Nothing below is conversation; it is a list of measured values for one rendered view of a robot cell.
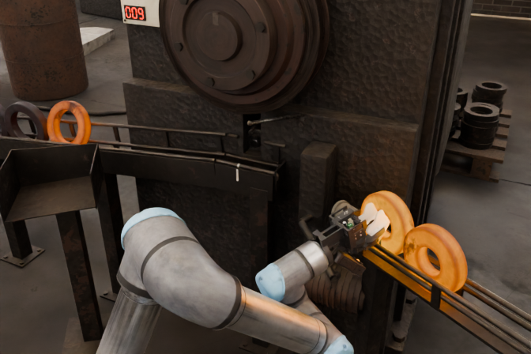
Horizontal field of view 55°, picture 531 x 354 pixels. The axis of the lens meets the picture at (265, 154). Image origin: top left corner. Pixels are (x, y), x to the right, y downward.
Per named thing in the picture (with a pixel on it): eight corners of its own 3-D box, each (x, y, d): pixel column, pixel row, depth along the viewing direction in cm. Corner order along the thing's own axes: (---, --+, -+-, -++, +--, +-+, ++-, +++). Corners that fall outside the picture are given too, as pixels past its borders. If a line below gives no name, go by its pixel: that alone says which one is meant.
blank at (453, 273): (414, 212, 115) (403, 216, 114) (471, 241, 103) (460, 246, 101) (411, 269, 121) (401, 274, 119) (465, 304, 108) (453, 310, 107)
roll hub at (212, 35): (184, 77, 141) (175, -29, 128) (276, 92, 131) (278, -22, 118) (172, 84, 137) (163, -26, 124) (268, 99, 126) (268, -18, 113)
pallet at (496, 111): (297, 141, 329) (299, 76, 309) (339, 99, 394) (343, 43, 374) (498, 183, 282) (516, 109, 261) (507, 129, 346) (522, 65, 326)
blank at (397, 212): (371, 181, 128) (360, 184, 126) (418, 204, 115) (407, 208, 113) (368, 235, 133) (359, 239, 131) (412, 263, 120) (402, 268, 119)
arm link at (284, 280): (258, 293, 115) (249, 267, 111) (298, 268, 119) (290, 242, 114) (276, 315, 109) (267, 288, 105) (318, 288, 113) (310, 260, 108)
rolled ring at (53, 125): (41, 110, 187) (48, 110, 190) (54, 158, 186) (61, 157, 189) (76, 93, 179) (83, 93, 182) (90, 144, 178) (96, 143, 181)
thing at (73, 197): (54, 320, 192) (10, 149, 159) (126, 311, 196) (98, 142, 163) (43, 364, 174) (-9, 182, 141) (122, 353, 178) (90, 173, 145)
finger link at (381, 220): (398, 203, 117) (368, 223, 114) (401, 222, 121) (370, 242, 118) (389, 197, 120) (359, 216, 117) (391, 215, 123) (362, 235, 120)
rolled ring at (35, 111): (33, 103, 181) (40, 99, 184) (-4, 104, 188) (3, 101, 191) (50, 150, 188) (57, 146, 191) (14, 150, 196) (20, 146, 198)
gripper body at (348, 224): (369, 219, 113) (326, 246, 109) (373, 246, 118) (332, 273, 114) (348, 202, 119) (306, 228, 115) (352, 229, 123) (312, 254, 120)
